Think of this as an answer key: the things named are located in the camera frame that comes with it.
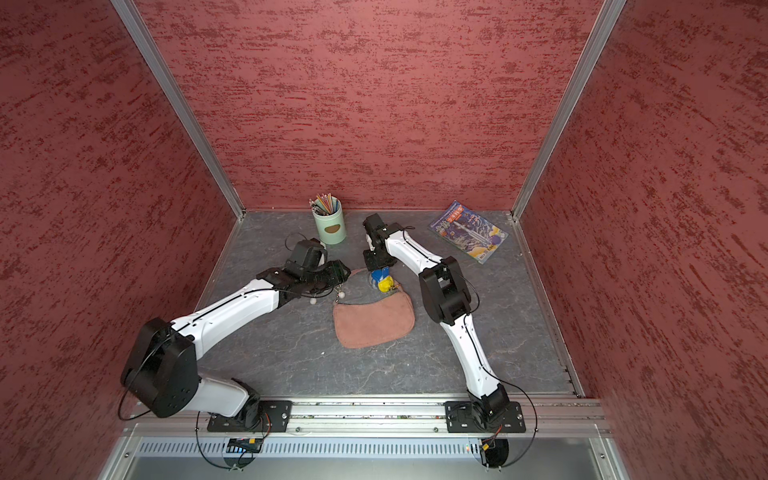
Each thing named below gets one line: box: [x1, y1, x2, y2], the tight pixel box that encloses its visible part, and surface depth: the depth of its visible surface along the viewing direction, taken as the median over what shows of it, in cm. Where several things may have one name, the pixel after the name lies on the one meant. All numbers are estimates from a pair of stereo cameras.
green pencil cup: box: [312, 199, 347, 245], surface depth 106 cm
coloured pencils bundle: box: [308, 193, 339, 216], surface depth 107 cm
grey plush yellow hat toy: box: [369, 267, 395, 293], surface depth 97 cm
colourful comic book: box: [428, 200, 509, 265], surface depth 116 cm
